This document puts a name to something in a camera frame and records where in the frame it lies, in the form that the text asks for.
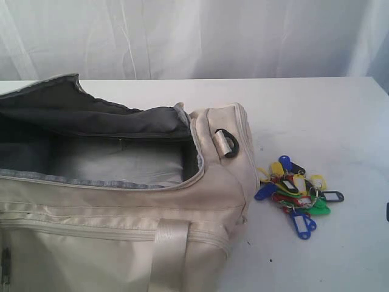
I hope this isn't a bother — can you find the white backdrop curtain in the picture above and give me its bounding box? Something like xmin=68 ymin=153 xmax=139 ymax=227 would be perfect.
xmin=1 ymin=1 xmax=388 ymax=80

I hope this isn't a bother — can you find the red key tag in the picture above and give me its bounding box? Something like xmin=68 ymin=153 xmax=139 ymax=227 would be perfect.
xmin=271 ymin=175 xmax=314 ymax=214

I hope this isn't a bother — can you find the blue key tag top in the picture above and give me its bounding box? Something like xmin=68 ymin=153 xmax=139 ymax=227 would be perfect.
xmin=278 ymin=155 xmax=292 ymax=172

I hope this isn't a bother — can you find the black key tag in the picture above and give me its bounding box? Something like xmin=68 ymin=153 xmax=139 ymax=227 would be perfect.
xmin=320 ymin=190 xmax=344 ymax=202
xmin=287 ymin=162 xmax=306 ymax=176
xmin=278 ymin=179 xmax=299 ymax=194

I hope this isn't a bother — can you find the green key tag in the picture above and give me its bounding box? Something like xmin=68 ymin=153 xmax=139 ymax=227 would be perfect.
xmin=276 ymin=188 xmax=301 ymax=198
xmin=306 ymin=198 xmax=331 ymax=216

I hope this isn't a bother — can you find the beige duffel bag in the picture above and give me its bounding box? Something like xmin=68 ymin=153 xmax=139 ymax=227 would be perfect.
xmin=1 ymin=74 xmax=259 ymax=291

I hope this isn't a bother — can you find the blue key tag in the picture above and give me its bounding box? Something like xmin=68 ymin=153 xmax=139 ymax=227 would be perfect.
xmin=295 ymin=216 xmax=317 ymax=240
xmin=278 ymin=155 xmax=292 ymax=172
xmin=289 ymin=210 xmax=311 ymax=240
xmin=254 ymin=184 xmax=277 ymax=201

